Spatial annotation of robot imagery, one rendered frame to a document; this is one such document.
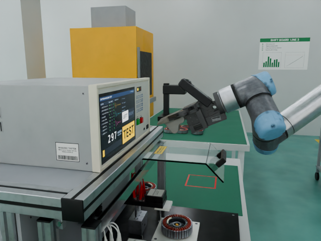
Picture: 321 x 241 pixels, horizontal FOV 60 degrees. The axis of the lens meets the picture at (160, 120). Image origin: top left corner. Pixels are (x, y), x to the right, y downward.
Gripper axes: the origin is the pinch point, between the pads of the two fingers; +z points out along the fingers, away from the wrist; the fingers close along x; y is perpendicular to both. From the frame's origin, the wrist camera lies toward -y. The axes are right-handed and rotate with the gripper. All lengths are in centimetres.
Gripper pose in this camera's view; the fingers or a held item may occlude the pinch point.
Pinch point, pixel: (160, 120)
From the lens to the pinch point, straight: 89.6
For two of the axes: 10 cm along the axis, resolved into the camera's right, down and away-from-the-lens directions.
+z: -8.8, 3.7, 2.9
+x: 2.3, -1.9, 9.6
